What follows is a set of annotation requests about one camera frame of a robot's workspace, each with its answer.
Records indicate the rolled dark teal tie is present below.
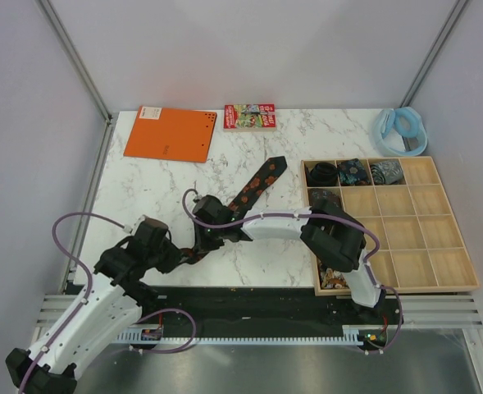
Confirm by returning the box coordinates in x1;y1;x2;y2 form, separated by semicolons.
306;162;339;187

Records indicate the rolled multicolour patterned tie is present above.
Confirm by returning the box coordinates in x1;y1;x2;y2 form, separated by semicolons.
319;268;348;290

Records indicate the purple cable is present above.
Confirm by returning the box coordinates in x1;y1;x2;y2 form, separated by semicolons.
17;211;197;394
182;188;406;356

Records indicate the white cable duct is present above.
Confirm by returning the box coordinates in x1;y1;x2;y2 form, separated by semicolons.
112;326;386;347

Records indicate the red green book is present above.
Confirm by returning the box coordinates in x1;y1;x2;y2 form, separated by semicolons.
223;103;276;131

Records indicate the rolled grey paisley tie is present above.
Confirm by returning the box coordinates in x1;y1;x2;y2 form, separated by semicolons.
370;160;403;186

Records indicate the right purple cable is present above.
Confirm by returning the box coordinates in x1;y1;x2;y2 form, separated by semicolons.
182;188;406;356

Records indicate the orange board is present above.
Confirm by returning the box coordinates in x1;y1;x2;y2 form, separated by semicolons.
124;106;217;163

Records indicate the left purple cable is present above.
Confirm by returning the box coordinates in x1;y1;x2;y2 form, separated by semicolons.
17;211;197;394

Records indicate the rolled blue floral tie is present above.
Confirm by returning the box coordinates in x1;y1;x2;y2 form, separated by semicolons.
337;158;371;186

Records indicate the wooden compartment tray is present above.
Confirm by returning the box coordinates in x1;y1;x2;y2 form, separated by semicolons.
300;157;480;294

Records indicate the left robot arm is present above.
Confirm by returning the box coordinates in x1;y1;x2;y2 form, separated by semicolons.
6;218;179;393

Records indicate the light blue headband device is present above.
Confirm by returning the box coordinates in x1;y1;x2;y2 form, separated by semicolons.
371;107;428;157

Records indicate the black orange floral tie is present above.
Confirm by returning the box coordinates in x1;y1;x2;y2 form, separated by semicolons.
181;156;287;264

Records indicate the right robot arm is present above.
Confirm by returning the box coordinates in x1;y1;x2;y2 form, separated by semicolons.
185;195;385;323

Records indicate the rolled dark speckled tie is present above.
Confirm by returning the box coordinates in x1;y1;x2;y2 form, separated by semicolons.
308;188;343;208

